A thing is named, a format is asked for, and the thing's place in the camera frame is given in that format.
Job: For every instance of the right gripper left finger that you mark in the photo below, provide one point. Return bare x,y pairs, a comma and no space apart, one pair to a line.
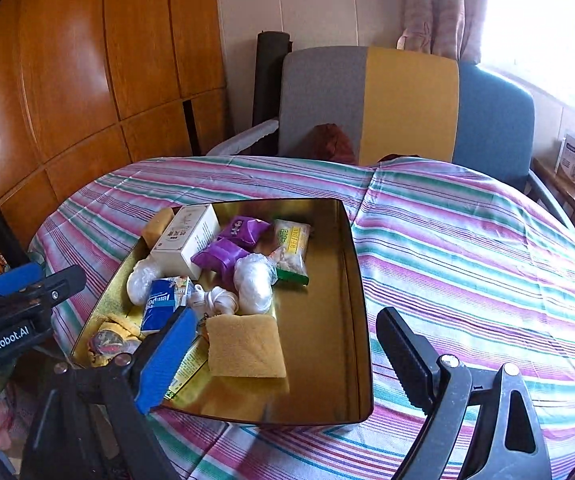
159,357

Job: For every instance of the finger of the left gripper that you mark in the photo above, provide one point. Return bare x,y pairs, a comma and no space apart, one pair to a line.
19,278
53,289

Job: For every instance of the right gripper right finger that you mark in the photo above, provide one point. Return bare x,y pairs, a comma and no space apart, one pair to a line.
412,357

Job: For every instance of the blue tissue pack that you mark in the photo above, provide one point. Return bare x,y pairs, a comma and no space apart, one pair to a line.
166,296

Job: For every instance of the white plastic bag bundle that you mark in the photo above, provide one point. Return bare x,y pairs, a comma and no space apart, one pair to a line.
144,272

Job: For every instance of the yellow sponge block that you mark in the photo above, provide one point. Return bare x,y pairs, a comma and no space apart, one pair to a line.
245,346

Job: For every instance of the cream bandage roll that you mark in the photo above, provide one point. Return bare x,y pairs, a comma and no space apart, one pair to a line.
216,301

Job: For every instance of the yellow sponge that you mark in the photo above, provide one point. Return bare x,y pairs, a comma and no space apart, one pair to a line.
156,226

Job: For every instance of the white plastic bag ball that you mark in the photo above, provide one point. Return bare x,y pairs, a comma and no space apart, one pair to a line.
254,277

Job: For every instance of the white rectangular box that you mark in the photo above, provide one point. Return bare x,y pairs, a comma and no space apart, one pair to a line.
190,231

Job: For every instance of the weidan snack bag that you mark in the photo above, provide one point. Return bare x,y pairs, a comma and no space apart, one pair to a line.
291,242

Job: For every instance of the small green white box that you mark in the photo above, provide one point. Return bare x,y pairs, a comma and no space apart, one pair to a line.
194,360

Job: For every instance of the gold tin box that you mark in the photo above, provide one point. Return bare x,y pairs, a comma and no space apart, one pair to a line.
323,329

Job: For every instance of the striped bed sheet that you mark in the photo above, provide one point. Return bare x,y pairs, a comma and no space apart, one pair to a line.
475,266

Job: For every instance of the wooden wardrobe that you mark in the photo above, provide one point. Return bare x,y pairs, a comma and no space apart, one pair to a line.
89,86

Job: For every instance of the dark red cushion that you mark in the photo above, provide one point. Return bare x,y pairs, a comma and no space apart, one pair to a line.
329,143

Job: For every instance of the tricolour armchair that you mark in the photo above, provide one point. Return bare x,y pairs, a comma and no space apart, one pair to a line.
395,102

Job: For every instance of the white appliance box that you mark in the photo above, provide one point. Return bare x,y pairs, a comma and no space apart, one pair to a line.
565,167

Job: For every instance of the pink curtain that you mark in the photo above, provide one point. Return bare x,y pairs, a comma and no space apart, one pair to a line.
448,28

